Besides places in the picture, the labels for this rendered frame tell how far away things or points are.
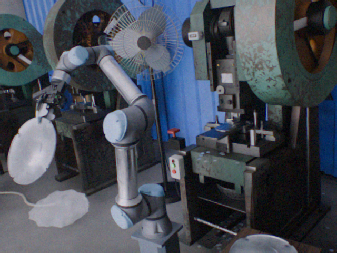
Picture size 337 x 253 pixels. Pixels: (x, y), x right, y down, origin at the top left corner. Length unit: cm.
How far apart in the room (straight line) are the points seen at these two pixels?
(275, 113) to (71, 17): 169
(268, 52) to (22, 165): 112
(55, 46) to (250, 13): 169
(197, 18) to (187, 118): 208
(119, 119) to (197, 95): 250
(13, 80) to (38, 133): 298
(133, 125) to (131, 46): 136
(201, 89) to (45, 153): 250
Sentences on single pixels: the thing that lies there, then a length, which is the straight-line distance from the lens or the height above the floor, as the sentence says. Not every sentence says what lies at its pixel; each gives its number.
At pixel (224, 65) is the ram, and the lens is 200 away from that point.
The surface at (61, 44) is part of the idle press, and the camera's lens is 282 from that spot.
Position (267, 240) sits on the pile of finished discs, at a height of 38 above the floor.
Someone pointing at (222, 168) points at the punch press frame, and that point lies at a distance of 199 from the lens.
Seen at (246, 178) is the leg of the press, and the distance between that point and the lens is 185.
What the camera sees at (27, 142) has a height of 98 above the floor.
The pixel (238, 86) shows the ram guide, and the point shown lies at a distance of 192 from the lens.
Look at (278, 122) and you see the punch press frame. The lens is 219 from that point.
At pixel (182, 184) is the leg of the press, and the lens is 218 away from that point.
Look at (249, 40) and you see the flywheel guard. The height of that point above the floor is 129.
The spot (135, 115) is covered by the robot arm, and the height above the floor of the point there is 107.
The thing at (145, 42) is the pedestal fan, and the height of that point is 130.
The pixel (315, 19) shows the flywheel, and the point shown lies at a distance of 175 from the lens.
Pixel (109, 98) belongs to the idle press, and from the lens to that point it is 337.
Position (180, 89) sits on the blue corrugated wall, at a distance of 389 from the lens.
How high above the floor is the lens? 137
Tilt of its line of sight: 17 degrees down
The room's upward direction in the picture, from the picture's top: 7 degrees counter-clockwise
